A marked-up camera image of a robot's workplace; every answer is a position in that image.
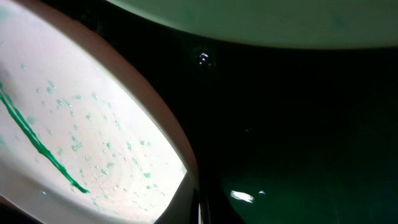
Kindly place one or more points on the round dark green tray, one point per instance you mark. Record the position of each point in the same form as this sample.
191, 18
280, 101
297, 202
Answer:
280, 135

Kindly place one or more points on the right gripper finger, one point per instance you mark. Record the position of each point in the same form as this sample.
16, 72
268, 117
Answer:
184, 206

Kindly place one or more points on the white plate green smear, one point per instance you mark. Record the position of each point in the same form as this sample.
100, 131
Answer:
84, 136

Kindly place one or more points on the pale green plate top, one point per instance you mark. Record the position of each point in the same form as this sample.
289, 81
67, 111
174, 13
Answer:
294, 24

